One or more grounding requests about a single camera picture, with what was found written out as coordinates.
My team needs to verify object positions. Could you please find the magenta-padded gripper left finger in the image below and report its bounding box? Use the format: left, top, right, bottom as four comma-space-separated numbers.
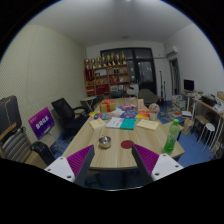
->
44, 144, 96, 188

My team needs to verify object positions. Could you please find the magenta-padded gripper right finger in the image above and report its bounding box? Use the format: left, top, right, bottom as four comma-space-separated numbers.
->
131, 143, 184, 186

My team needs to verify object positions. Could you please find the green tea drink bottle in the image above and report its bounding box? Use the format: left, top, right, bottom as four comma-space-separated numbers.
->
163, 118, 181, 155

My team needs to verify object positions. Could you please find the flat round red coaster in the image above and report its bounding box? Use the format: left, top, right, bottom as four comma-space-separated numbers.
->
120, 139, 135, 150

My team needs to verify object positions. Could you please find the brown paper bag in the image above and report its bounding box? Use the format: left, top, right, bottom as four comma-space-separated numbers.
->
181, 119, 195, 136

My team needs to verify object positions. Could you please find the pale yellow book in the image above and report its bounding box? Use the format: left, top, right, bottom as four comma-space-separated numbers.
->
135, 118, 161, 131

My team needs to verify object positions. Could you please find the purple sign board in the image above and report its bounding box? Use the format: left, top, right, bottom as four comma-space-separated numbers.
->
27, 106, 56, 140

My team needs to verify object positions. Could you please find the stainless steel cup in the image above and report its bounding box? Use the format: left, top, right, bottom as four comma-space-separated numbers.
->
98, 135, 112, 149

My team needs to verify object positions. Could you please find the black office chair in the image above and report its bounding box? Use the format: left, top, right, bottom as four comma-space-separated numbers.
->
50, 97, 90, 138

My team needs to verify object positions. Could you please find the orange book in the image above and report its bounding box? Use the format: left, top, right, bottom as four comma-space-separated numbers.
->
134, 110, 151, 120

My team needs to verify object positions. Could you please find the teal book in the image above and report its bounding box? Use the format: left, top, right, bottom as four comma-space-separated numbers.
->
119, 118, 137, 131

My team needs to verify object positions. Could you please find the cream book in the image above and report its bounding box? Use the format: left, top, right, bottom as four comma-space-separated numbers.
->
88, 117, 107, 130

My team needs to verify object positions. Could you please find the potted pink flower plant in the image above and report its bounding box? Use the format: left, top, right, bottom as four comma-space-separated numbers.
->
148, 102, 161, 121

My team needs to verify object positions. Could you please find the white round stool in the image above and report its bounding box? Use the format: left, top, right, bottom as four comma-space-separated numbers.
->
202, 122, 217, 151

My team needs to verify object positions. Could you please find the brown wooden stool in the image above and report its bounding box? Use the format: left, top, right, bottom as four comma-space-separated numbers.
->
193, 114, 211, 138

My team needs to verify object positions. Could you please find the blue book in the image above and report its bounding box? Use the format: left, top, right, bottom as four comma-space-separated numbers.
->
119, 110, 139, 120

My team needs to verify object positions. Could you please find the pile of books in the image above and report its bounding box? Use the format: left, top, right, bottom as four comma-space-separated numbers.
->
170, 94, 188, 116

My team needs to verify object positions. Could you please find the colourful blue booklet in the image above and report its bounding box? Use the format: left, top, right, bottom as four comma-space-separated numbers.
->
93, 112, 113, 121

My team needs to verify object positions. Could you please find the upright white card sign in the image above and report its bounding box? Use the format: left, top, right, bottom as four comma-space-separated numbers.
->
136, 98, 145, 112

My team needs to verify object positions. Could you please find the white book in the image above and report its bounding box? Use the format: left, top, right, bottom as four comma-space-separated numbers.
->
105, 116, 125, 129

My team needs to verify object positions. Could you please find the pink box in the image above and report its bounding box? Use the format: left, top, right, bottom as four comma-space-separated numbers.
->
121, 104, 137, 111

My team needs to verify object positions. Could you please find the brown chair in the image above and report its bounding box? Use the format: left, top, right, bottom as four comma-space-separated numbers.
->
137, 88, 160, 106

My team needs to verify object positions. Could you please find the small white table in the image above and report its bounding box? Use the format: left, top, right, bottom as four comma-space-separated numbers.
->
79, 95, 98, 113

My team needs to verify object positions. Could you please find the long wooden side desk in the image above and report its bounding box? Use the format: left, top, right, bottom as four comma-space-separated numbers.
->
191, 97, 224, 158

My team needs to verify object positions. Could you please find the yellow gift box red ribbon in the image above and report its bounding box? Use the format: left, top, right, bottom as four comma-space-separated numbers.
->
99, 98, 117, 114

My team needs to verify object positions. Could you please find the black computer monitor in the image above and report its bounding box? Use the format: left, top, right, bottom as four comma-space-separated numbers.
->
183, 79, 195, 92

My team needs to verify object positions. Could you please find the black framed glass door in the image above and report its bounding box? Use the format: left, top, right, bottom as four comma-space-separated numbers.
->
100, 47, 158, 96

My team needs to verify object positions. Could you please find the wooden shelf unit with trophies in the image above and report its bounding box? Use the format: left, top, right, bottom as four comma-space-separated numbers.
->
83, 50, 132, 98

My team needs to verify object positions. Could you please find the white wall air conditioner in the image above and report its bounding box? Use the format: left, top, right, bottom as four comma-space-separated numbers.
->
165, 45, 180, 58

